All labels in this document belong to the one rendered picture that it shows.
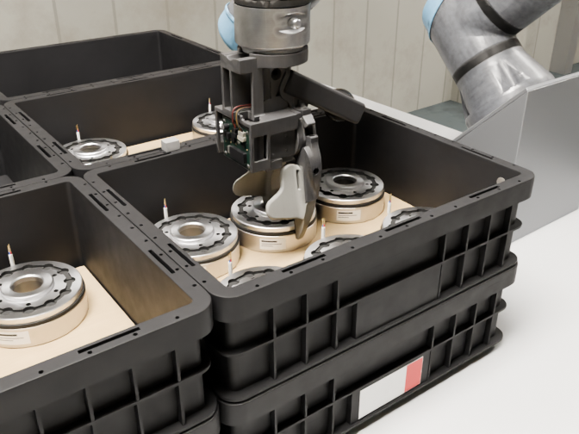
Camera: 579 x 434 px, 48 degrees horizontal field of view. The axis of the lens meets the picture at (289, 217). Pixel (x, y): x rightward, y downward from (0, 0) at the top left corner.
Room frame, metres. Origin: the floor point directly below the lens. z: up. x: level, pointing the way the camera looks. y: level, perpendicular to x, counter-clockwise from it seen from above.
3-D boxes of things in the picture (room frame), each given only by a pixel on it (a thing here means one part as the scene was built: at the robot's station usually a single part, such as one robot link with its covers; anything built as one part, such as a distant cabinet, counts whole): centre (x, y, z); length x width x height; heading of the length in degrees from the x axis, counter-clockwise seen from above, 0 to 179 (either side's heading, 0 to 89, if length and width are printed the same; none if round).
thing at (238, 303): (0.65, -0.02, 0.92); 0.40 x 0.30 x 0.02; 126
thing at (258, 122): (0.66, 0.02, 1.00); 0.09 x 0.08 x 0.12; 125
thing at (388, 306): (0.65, -0.02, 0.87); 0.40 x 0.30 x 0.11; 126
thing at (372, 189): (0.77, -0.07, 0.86); 0.10 x 0.10 x 0.01
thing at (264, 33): (0.66, 0.02, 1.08); 0.08 x 0.08 x 0.05
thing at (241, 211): (0.70, 0.02, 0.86); 0.10 x 0.10 x 0.01
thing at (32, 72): (1.13, 0.33, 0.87); 0.40 x 0.30 x 0.11; 126
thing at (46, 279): (0.53, 0.25, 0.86); 0.05 x 0.05 x 0.01
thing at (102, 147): (0.88, 0.29, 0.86); 0.05 x 0.05 x 0.01
